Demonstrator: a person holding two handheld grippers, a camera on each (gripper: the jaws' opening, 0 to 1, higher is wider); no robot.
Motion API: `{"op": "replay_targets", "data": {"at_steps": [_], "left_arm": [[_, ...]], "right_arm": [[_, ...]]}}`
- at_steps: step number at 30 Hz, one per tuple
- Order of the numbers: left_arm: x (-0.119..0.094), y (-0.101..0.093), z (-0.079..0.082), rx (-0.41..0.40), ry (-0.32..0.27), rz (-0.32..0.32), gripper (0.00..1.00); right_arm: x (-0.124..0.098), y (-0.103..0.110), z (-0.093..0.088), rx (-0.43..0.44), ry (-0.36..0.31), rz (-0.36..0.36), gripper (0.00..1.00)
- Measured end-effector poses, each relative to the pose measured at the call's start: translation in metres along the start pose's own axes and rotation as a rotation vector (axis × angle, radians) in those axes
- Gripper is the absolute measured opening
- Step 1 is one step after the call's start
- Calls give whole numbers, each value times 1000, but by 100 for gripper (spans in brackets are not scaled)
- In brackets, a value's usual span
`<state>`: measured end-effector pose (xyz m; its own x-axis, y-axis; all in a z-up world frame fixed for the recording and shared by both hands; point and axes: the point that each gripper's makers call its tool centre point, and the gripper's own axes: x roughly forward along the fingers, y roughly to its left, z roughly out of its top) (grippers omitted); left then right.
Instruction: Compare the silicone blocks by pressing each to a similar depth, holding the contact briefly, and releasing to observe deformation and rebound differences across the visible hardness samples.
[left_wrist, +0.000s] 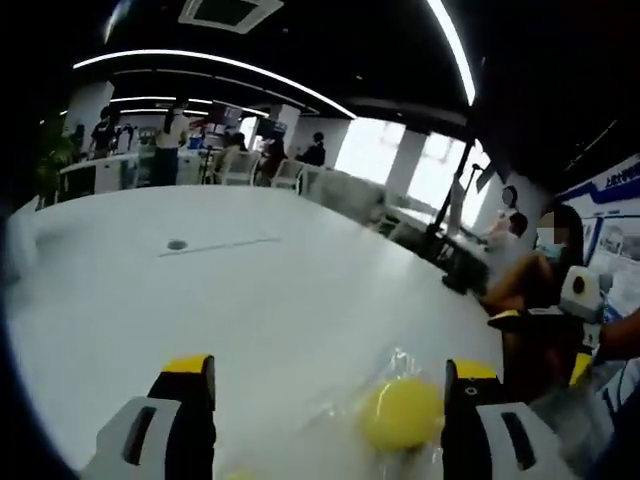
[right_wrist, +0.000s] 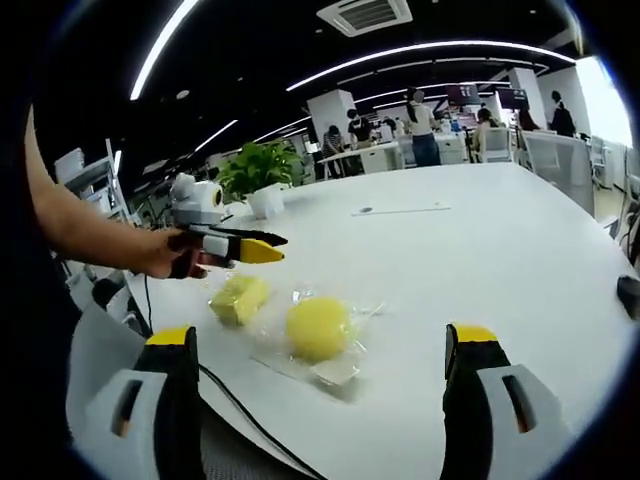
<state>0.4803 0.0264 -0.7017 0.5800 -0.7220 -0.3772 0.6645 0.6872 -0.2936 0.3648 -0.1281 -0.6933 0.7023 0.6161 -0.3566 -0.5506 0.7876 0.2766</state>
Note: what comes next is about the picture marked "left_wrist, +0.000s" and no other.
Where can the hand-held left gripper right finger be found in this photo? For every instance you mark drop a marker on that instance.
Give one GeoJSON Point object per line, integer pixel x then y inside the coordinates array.
{"type": "Point", "coordinates": [470, 425]}

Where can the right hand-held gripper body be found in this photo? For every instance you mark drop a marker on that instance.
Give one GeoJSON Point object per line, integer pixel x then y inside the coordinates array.
{"type": "Point", "coordinates": [590, 300]}

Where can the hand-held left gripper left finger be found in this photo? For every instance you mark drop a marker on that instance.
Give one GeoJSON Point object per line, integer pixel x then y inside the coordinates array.
{"type": "Point", "coordinates": [175, 425]}

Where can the round yellow silicone block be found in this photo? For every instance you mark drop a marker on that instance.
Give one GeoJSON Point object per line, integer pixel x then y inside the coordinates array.
{"type": "Point", "coordinates": [400, 415]}

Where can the black tripod stand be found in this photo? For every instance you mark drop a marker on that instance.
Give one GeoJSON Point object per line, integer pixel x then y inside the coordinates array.
{"type": "Point", "coordinates": [448, 200]}

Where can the white counter desk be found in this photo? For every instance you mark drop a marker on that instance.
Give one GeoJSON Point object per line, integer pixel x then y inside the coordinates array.
{"type": "Point", "coordinates": [110, 170]}

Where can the white office chair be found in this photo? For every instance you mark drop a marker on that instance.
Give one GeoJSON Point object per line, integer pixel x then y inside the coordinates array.
{"type": "Point", "coordinates": [290, 174]}
{"type": "Point", "coordinates": [240, 169]}

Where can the ceiling light strip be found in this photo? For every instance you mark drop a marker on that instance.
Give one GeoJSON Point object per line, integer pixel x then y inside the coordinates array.
{"type": "Point", "coordinates": [457, 50]}
{"type": "Point", "coordinates": [150, 51]}

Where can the green potted plant white pot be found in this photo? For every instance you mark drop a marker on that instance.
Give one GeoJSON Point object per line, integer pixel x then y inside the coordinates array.
{"type": "Point", "coordinates": [57, 155]}

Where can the ceiling air vent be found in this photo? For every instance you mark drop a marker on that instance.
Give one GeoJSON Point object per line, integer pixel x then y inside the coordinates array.
{"type": "Point", "coordinates": [230, 12]}

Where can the wall poster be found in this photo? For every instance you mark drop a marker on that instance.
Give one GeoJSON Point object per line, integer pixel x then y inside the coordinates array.
{"type": "Point", "coordinates": [615, 220]}

